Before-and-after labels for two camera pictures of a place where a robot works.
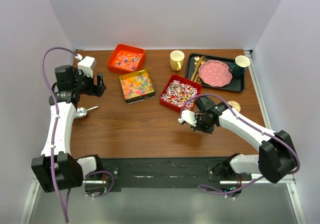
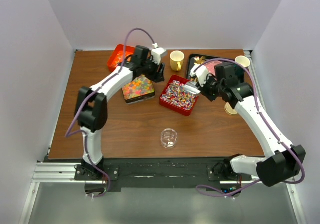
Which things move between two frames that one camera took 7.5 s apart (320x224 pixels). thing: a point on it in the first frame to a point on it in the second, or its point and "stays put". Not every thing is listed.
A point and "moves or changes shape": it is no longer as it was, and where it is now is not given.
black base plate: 170,172 stays put
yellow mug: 177,58 stays put
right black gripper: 209,130 to 204,89
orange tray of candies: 126,59 stays put
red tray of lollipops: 178,91 stays put
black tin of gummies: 137,86 stays put
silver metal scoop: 81,112 moves or changes shape
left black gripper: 94,90 to 158,76
